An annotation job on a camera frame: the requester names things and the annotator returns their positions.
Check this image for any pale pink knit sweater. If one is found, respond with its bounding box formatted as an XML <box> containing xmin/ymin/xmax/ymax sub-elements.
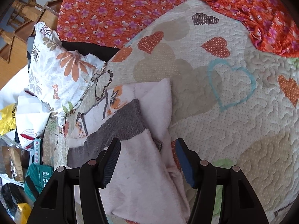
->
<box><xmin>67</xmin><ymin>78</ymin><xmax>190</xmax><ymax>223</ymax></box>

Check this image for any teal printed bag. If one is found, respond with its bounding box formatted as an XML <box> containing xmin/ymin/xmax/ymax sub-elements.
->
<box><xmin>24</xmin><ymin>163</ymin><xmax>54</xmax><ymax>202</ymax></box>

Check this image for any dotted blue paper strip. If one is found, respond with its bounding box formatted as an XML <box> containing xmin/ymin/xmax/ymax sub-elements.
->
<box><xmin>33</xmin><ymin>138</ymin><xmax>42</xmax><ymax>164</ymax></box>

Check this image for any brown cardboard box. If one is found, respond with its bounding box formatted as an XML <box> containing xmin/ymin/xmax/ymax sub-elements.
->
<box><xmin>2</xmin><ymin>146</ymin><xmax>24</xmax><ymax>183</ymax></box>

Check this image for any white plastic package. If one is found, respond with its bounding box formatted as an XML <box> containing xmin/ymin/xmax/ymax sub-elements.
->
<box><xmin>16</xmin><ymin>91</ymin><xmax>50</xmax><ymax>148</ymax></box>

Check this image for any yellow plastic bag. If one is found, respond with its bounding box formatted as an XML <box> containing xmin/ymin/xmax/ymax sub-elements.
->
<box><xmin>0</xmin><ymin>103</ymin><xmax>17</xmax><ymax>136</ymax></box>

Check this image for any heart patterned quilted bedspread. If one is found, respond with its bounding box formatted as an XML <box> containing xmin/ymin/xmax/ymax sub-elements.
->
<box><xmin>42</xmin><ymin>0</ymin><xmax>298</xmax><ymax>223</ymax></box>

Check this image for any white floral pillow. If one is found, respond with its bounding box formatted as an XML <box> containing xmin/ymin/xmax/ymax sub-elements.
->
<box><xmin>28</xmin><ymin>22</ymin><xmax>105</xmax><ymax>127</ymax></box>

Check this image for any wooden chair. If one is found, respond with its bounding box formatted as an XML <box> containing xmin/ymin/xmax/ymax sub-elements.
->
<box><xmin>1</xmin><ymin>0</ymin><xmax>62</xmax><ymax>88</ymax></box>

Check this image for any red floral bed sheet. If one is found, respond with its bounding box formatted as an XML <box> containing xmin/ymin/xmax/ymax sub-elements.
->
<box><xmin>57</xmin><ymin>0</ymin><xmax>298</xmax><ymax>58</ymax></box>

